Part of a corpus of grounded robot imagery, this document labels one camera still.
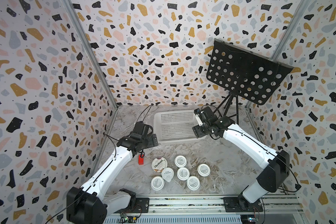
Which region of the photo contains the black perforated music stand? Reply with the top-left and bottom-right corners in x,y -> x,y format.
206,39 -> 294,111

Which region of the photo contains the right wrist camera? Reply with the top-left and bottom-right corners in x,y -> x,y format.
194,108 -> 205,126

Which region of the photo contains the red tag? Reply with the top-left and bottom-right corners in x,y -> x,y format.
138,152 -> 145,165

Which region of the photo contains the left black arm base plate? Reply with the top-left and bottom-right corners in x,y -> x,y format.
116,197 -> 150,214

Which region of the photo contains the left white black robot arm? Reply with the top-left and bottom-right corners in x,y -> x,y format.
66,121 -> 158,224

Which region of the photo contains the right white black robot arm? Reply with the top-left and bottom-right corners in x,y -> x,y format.
192,107 -> 290,210

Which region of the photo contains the white plastic basket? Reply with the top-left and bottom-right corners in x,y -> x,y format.
153,110 -> 206,145

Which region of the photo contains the aluminium front rail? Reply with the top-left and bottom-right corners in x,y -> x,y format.
104,195 -> 308,224

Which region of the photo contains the Chobani yogurt cup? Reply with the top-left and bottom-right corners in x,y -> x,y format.
151,157 -> 168,173

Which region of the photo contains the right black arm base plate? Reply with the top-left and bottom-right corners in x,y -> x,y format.
223,197 -> 264,212

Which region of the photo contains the white teardrop lid yogurt cup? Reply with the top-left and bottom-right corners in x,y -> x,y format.
161,167 -> 175,182

